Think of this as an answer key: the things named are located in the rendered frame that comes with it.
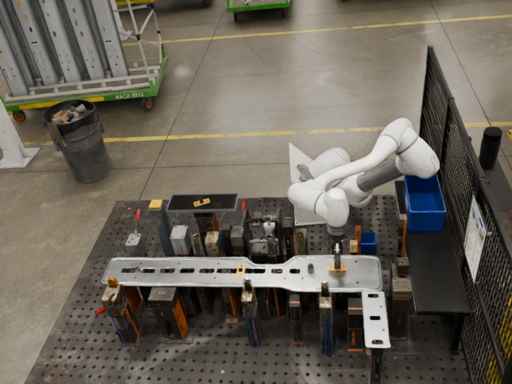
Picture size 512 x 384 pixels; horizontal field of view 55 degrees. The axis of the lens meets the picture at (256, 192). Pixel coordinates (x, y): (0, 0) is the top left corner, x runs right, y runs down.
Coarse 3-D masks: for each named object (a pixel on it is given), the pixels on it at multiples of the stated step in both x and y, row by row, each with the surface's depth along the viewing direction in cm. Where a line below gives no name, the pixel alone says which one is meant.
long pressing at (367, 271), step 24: (120, 264) 255; (144, 264) 253; (168, 264) 251; (192, 264) 249; (216, 264) 247; (264, 264) 243; (288, 264) 241; (360, 264) 236; (288, 288) 230; (312, 288) 228; (336, 288) 227; (360, 288) 225
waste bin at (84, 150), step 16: (48, 112) 470; (64, 112) 465; (80, 112) 472; (96, 112) 467; (48, 128) 452; (64, 128) 447; (80, 128) 452; (96, 128) 467; (64, 144) 455; (80, 144) 463; (96, 144) 475; (80, 160) 474; (96, 160) 482; (80, 176) 487; (96, 176) 490
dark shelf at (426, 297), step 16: (400, 192) 269; (400, 208) 259; (416, 240) 240; (432, 240) 238; (448, 240) 237; (416, 256) 232; (432, 256) 231; (448, 256) 229; (416, 272) 224; (432, 272) 223; (448, 272) 222; (416, 288) 217; (432, 288) 216; (448, 288) 215; (464, 288) 214; (416, 304) 211; (432, 304) 210; (448, 304) 209; (464, 304) 208
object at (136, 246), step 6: (132, 234) 264; (138, 234) 263; (132, 240) 260; (138, 240) 259; (126, 246) 258; (132, 246) 258; (138, 246) 258; (144, 246) 266; (132, 252) 261; (138, 252) 260; (144, 252) 266; (150, 270) 275
